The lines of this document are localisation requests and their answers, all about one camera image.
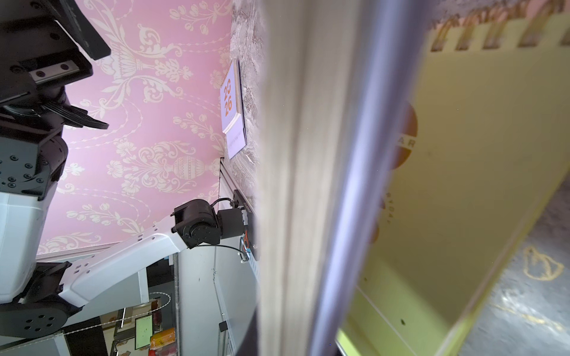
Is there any purple calendar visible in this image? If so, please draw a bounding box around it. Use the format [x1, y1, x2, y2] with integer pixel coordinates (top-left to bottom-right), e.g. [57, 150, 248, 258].
[256, 1, 433, 355]
[220, 59, 246, 159]

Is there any green calendar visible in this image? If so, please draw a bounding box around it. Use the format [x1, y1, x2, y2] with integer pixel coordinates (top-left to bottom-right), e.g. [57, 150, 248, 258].
[338, 1, 569, 355]

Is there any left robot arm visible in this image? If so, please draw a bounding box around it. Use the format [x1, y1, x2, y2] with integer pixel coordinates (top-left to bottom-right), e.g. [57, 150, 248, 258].
[1, 1, 252, 339]

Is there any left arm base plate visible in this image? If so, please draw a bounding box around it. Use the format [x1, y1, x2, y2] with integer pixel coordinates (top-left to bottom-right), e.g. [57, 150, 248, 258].
[233, 189, 260, 260]

